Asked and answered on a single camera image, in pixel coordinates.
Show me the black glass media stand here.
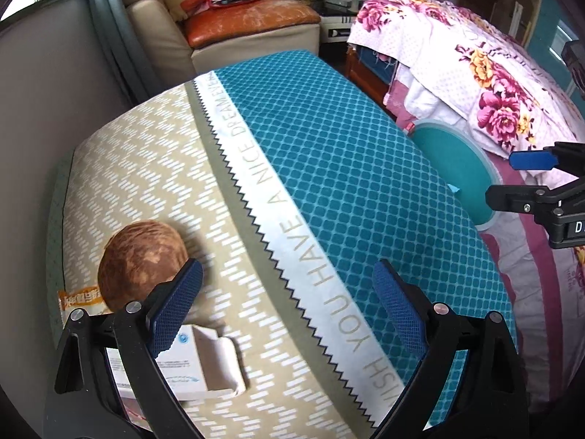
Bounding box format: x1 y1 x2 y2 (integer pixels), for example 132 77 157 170
311 0 380 44

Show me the pink white bed sheet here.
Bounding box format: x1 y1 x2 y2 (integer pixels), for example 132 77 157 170
384 78 585 417

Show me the wooden bed frame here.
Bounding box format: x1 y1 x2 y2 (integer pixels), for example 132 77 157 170
345 43 396 120

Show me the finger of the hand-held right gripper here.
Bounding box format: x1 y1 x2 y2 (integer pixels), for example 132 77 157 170
485 178 585 215
509 142 585 172

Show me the orange snack packet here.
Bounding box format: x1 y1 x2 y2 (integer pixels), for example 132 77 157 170
57 289 115 318

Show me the round brown bread bun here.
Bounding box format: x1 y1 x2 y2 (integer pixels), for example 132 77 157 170
97 220 189 312

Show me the brown wooden cabinet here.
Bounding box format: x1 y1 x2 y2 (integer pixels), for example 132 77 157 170
459 0 549 51

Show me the orange leather seat cushion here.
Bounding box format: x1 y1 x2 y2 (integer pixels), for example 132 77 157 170
183 0 321 49

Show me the blue grey curtain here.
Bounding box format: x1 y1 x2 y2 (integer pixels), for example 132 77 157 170
89 0 151 101

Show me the pink floral blanket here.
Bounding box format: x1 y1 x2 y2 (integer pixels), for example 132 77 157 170
347 0 585 179

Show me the cream leather sofa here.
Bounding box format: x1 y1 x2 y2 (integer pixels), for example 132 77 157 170
116 0 321 83

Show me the white cardboard box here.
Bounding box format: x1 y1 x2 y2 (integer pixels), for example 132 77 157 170
105 324 248 403

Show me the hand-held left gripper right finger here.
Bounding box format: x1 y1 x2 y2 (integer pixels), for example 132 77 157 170
370 258 533 439

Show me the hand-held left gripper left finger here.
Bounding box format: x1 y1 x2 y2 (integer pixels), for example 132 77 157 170
43 258 204 439

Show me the teal beige patterned mat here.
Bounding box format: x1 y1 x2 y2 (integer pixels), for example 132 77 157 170
46 49 519 439

